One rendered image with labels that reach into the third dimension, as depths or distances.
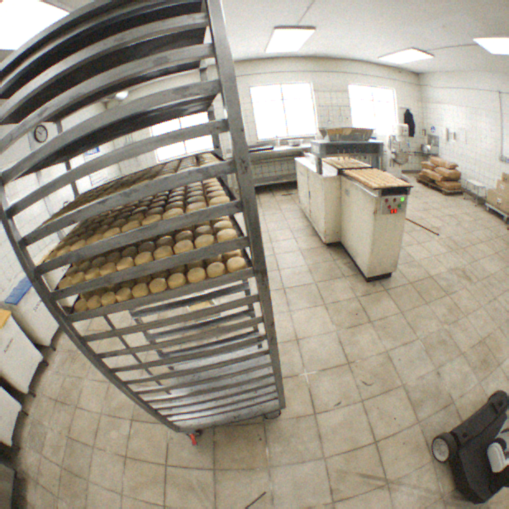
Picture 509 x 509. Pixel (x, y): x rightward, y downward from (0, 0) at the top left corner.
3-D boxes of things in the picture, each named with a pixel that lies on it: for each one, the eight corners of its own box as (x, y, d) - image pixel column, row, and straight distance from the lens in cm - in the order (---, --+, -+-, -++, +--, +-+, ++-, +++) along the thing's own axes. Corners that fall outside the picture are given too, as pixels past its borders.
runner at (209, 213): (252, 205, 55) (249, 193, 54) (254, 208, 53) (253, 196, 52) (39, 272, 76) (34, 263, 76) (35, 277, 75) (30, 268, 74)
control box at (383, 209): (378, 212, 188) (380, 196, 184) (402, 210, 201) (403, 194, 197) (381, 215, 185) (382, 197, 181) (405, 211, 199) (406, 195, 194)
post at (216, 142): (262, 346, 159) (201, 40, 103) (263, 349, 157) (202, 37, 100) (257, 347, 159) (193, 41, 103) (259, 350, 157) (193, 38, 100)
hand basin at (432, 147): (447, 169, 669) (448, 128, 661) (438, 168, 640) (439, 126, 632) (424, 160, 736) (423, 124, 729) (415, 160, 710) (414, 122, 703)
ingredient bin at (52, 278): (78, 314, 309) (45, 261, 283) (51, 314, 360) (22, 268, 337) (96, 287, 339) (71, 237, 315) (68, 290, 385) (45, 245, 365)
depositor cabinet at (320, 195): (299, 210, 378) (294, 158, 355) (340, 205, 397) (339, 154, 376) (324, 250, 267) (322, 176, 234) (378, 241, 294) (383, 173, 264)
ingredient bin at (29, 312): (56, 354, 281) (13, 299, 252) (30, 349, 334) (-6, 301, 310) (75, 320, 303) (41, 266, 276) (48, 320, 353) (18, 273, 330)
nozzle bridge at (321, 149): (312, 170, 265) (310, 140, 259) (369, 166, 292) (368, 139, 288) (322, 177, 234) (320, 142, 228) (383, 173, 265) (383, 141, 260)
